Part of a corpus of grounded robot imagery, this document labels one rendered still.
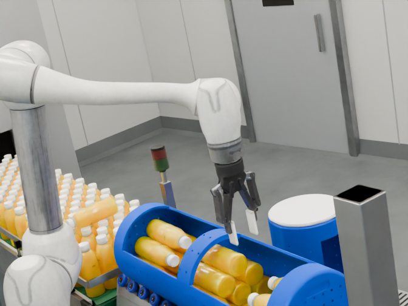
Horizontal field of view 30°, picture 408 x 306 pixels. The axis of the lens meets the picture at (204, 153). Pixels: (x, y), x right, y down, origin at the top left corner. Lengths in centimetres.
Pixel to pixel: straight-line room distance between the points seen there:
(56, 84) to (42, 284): 54
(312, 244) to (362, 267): 156
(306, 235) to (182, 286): 64
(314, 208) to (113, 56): 516
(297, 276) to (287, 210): 92
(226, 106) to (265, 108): 499
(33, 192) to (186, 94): 52
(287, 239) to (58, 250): 91
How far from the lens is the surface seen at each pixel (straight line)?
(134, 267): 253
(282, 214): 285
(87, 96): 195
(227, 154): 194
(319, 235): 277
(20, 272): 211
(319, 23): 616
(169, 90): 206
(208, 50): 728
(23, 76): 196
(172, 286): 234
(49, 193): 222
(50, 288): 212
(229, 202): 200
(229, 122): 191
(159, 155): 316
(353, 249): 122
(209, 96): 189
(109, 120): 779
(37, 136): 217
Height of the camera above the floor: 216
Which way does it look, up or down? 18 degrees down
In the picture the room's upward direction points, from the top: 11 degrees counter-clockwise
